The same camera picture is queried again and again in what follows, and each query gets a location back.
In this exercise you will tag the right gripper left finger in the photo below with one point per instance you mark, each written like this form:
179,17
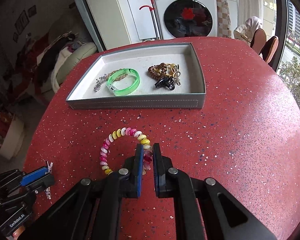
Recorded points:
131,182

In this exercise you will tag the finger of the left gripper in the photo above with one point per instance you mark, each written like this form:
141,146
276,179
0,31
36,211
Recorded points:
33,176
41,184

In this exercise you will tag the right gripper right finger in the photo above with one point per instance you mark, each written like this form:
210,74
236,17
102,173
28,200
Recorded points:
166,177

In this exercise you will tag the black hair claw clip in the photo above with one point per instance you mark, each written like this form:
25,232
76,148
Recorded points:
166,82

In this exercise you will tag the green translucent bangle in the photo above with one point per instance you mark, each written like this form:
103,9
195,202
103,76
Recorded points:
123,81

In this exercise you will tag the bronze hair clip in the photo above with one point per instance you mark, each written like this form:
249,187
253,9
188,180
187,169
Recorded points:
176,73

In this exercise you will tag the grey jewelry tray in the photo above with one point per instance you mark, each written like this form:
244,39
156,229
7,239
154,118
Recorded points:
189,94

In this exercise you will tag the person's left hand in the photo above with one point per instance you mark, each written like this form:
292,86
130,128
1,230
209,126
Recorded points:
18,232

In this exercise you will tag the yellow flower keyring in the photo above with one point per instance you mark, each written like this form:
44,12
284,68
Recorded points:
168,66

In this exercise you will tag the silver heart pendant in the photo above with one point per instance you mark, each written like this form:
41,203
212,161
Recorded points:
100,81

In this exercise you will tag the pile of clothes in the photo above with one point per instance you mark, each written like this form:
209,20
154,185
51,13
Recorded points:
36,64

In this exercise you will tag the beige sofa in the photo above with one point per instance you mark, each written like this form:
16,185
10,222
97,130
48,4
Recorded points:
66,60

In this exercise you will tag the checkered towel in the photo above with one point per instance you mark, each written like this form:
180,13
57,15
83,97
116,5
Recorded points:
223,19

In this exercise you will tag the white washing machine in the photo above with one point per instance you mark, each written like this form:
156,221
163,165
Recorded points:
186,18

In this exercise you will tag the brown chair far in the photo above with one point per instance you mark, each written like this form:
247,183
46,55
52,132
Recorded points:
258,41

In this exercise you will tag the brown chair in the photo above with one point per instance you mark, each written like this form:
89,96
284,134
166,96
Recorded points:
270,48
258,41

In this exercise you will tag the brown chair near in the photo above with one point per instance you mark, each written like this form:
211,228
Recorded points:
270,48

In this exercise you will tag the white cabinet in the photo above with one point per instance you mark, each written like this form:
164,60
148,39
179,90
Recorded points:
116,23

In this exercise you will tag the red-handled mop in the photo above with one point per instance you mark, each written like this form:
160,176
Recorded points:
151,9

